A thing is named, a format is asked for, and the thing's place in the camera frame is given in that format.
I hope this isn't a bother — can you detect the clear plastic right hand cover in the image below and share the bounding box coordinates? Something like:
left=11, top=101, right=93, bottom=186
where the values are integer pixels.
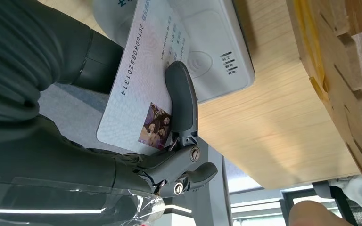
left=0, top=174, right=166, bottom=226

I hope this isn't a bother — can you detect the grey kiosk stand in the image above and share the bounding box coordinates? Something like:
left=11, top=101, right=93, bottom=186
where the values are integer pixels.
left=193, top=140, right=233, bottom=226

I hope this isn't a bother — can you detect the grey card reader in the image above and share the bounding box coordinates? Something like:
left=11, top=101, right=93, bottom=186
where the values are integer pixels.
left=92, top=0, right=256, bottom=104

